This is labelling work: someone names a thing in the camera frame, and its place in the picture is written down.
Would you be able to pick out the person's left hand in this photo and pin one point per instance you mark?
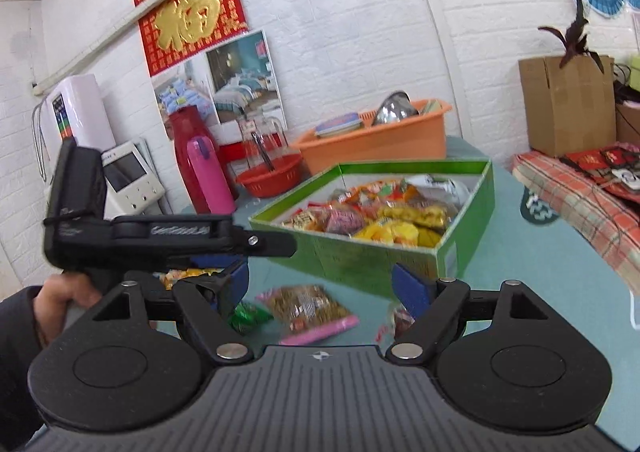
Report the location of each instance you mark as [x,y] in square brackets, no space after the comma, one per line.
[52,302]

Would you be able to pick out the dark sleeve forearm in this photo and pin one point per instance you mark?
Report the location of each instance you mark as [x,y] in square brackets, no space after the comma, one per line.
[19,345]

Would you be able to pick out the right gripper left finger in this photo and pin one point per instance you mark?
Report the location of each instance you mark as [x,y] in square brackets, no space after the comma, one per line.
[205,304]

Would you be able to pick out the small green candy pack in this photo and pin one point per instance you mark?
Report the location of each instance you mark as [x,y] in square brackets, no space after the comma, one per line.
[247,316]

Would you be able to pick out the red fu calendar poster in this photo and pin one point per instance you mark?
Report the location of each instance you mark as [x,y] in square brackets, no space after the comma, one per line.
[202,53]

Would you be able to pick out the yellow chip bag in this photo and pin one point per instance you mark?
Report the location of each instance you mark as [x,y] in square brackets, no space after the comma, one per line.
[396,232]

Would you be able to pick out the green cardboard box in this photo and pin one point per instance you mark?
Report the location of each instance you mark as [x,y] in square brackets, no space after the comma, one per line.
[354,222]

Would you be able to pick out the dark red thermos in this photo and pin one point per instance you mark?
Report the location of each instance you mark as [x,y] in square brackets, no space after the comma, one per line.
[186,124]

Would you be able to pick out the teal printed tablecloth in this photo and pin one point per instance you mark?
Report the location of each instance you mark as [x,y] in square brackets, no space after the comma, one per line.
[554,261]

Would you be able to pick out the white water purifier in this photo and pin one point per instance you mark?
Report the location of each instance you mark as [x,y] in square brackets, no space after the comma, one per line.
[75,109]

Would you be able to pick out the sunflower seed pack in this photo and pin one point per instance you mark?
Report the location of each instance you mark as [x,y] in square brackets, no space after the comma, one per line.
[307,313]

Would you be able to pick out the blue lidded container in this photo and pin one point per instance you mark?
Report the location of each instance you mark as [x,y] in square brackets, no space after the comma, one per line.
[338,125]

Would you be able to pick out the white snack bag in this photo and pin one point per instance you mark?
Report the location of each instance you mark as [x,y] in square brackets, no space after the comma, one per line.
[447,191]

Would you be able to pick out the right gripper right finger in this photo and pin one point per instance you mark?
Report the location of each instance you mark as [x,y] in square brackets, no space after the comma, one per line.
[436,309]

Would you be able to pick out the small walnut date pack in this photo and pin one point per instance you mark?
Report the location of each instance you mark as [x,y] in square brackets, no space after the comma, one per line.
[396,322]

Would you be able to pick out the clear glass pitcher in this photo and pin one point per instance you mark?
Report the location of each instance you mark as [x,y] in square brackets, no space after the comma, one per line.
[263,139]

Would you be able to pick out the steel bowl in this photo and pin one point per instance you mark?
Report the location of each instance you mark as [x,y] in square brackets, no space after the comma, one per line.
[396,107]

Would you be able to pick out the small brown cardboard box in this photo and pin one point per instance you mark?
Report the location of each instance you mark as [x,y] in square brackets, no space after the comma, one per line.
[628,122]

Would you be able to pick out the Danco Galette cookie pack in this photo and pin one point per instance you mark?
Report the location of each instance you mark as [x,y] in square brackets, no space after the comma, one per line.
[170,278]

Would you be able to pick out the white appliance with screen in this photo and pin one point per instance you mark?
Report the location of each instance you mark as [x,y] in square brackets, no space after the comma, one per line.
[132,186]

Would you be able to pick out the dark purple plant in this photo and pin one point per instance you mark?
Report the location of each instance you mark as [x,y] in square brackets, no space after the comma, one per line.
[575,39]

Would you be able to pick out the pink floral cloth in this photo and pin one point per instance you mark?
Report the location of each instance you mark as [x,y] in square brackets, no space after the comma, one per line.
[609,226]

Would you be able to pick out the pink thermos bottle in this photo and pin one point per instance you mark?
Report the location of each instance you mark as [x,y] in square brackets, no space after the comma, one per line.
[213,184]

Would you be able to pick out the red plastic basket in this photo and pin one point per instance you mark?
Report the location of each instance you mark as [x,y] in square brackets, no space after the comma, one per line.
[261,182]

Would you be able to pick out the orange plastic basin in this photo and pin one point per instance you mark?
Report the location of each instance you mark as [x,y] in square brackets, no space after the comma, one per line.
[420,137]

